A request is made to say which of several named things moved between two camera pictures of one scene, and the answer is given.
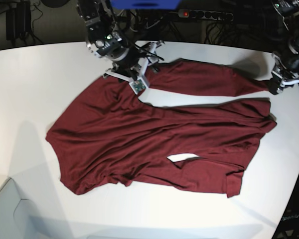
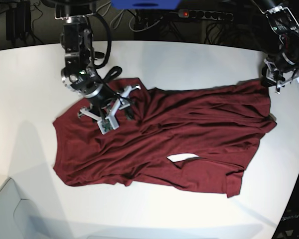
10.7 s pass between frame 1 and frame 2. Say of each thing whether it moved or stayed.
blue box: stayed
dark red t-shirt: moved
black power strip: stayed
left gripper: moved
